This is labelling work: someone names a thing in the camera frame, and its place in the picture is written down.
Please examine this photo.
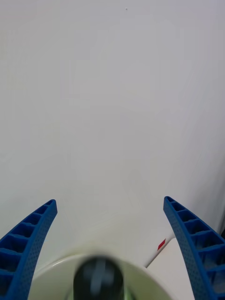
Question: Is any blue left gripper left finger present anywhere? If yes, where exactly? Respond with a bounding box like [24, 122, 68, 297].
[0, 199, 58, 300]

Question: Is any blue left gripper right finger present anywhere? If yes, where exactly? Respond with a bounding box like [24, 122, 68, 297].
[163, 196, 225, 300]

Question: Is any yellow-green plastic bin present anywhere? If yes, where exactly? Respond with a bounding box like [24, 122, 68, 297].
[28, 245, 171, 300]

